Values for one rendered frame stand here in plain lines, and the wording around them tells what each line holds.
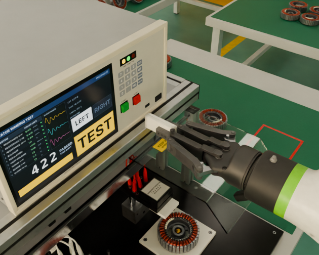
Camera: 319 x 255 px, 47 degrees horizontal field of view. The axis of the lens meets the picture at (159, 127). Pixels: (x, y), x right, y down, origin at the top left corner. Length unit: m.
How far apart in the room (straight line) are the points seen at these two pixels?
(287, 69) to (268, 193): 2.80
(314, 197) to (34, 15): 0.66
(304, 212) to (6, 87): 0.50
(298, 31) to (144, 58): 1.54
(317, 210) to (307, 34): 1.69
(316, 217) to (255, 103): 1.01
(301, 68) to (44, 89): 2.98
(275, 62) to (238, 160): 2.84
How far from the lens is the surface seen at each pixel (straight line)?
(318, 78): 3.32
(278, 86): 1.69
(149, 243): 1.02
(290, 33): 2.18
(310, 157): 1.37
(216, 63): 1.80
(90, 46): 0.72
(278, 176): 0.60
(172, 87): 0.95
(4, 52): 0.74
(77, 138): 0.70
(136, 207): 1.03
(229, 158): 0.65
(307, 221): 0.60
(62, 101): 0.64
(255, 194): 0.61
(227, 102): 1.53
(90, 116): 0.70
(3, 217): 0.71
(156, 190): 0.94
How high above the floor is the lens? 1.64
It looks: 40 degrees down
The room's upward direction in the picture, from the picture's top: straight up
